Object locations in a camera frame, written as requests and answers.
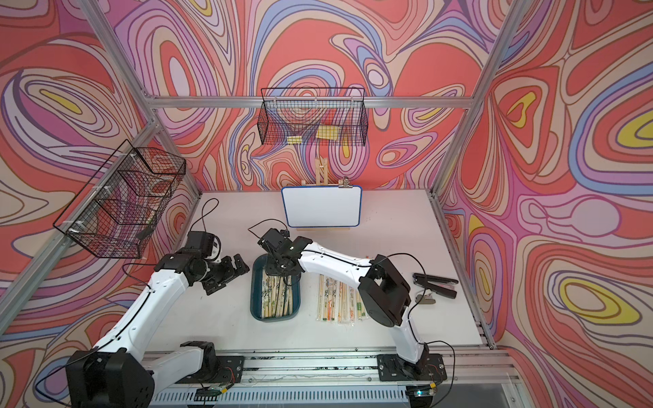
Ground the black stapler tool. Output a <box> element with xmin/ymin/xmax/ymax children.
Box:
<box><xmin>413</xmin><ymin>273</ymin><xmax>459</xmax><ymax>299</ymax></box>

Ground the yellow note small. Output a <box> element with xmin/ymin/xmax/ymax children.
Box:
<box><xmin>287</xmin><ymin>136</ymin><xmax>303</xmax><ymax>145</ymax></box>

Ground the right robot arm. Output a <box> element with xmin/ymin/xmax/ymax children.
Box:
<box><xmin>258</xmin><ymin>229</ymin><xmax>430</xmax><ymax>379</ymax></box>

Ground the green label chopstick pack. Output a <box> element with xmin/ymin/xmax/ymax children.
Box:
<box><xmin>348</xmin><ymin>287</ymin><xmax>357</xmax><ymax>324</ymax></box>

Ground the white board blue frame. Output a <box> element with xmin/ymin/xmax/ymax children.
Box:
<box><xmin>282</xmin><ymin>185</ymin><xmax>362</xmax><ymax>229</ymax></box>

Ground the metal binder clip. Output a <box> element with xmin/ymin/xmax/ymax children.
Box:
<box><xmin>338</xmin><ymin>178</ymin><xmax>352</xmax><ymax>188</ymax></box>

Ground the teal storage box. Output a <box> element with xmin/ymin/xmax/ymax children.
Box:
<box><xmin>250</xmin><ymin>255</ymin><xmax>301</xmax><ymax>322</ymax></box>

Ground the yellow note large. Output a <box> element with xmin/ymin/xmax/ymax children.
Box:
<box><xmin>316</xmin><ymin>125</ymin><xmax>340</xmax><ymax>140</ymax></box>

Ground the black wire basket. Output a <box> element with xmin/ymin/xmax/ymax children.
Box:
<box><xmin>53</xmin><ymin>140</ymin><xmax>186</xmax><ymax>259</ymax></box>
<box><xmin>257</xmin><ymin>86</ymin><xmax>369</xmax><ymax>146</ymax></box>

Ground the black wire basket left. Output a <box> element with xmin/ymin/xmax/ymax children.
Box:
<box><xmin>53</xmin><ymin>140</ymin><xmax>186</xmax><ymax>259</ymax></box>

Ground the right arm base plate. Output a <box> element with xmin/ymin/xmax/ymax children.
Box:
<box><xmin>377</xmin><ymin>354</ymin><xmax>448</xmax><ymax>384</ymax></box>

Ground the wooden easel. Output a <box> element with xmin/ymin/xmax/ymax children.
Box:
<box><xmin>301</xmin><ymin>156</ymin><xmax>330</xmax><ymax>186</ymax></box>

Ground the green bamboo chopstick pack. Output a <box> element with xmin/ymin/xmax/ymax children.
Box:
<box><xmin>328</xmin><ymin>278</ymin><xmax>338</xmax><ymax>321</ymax></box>

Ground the black wire basket back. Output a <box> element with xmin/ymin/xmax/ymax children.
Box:
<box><xmin>257</xmin><ymin>86</ymin><xmax>369</xmax><ymax>146</ymax></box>

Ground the red green chopstick pack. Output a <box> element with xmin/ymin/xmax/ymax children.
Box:
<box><xmin>337</xmin><ymin>282</ymin><xmax>345</xmax><ymax>324</ymax></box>

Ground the panda print chopstick pack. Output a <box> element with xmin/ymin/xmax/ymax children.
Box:
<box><xmin>354</xmin><ymin>291</ymin><xmax>362</xmax><ymax>321</ymax></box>

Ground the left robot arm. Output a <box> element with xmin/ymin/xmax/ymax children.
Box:
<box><xmin>66</xmin><ymin>231</ymin><xmax>249</xmax><ymax>407</ymax></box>

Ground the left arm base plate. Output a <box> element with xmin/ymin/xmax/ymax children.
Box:
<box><xmin>177</xmin><ymin>355</ymin><xmax>245</xmax><ymax>385</ymax></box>

